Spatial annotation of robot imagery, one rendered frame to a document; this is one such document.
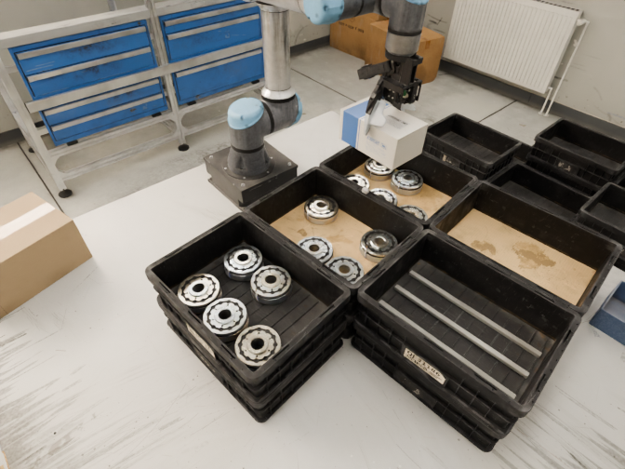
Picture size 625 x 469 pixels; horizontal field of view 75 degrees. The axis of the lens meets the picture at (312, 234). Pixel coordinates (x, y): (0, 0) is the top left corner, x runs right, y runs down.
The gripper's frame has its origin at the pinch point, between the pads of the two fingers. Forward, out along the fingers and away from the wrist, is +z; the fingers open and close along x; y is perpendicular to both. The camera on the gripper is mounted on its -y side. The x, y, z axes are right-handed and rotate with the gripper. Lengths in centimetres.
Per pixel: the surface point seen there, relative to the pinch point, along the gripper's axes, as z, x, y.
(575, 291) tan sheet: 28, 16, 58
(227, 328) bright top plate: 25, -59, 11
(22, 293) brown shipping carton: 39, -93, -44
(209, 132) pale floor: 113, 47, -200
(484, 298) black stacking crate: 28, -4, 44
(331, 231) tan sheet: 28.5, -16.8, 0.7
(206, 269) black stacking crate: 29, -52, -10
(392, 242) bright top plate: 25.5, -9.1, 16.8
